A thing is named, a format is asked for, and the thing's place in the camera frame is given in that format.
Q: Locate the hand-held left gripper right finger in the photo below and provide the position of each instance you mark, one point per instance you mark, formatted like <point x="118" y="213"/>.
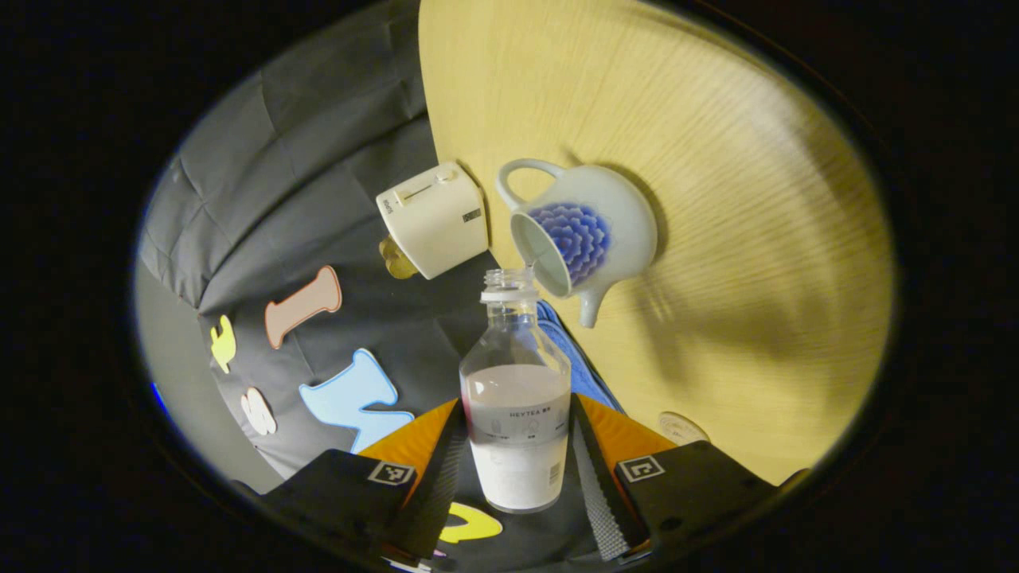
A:
<point x="593" y="477"/>

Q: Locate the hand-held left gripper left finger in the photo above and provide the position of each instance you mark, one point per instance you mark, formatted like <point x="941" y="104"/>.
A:
<point x="438" y="493"/>

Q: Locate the clear plastic water bottle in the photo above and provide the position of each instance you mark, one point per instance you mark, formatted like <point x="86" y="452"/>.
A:
<point x="517" y="446"/>

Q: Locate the round beige coaster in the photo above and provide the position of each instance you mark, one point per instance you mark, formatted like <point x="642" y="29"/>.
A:
<point x="681" y="430"/>

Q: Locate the white blue-flowered teacup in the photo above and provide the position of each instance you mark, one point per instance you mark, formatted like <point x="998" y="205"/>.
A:
<point x="621" y="223"/>

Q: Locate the folded blue towel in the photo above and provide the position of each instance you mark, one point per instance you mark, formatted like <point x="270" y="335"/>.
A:
<point x="585" y="366"/>

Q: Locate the brown toast slice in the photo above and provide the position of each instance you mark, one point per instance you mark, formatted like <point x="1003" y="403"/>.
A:
<point x="404" y="269"/>
<point x="390" y="253"/>

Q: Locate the white toaster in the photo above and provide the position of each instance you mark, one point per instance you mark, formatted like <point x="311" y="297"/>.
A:
<point x="434" y="219"/>

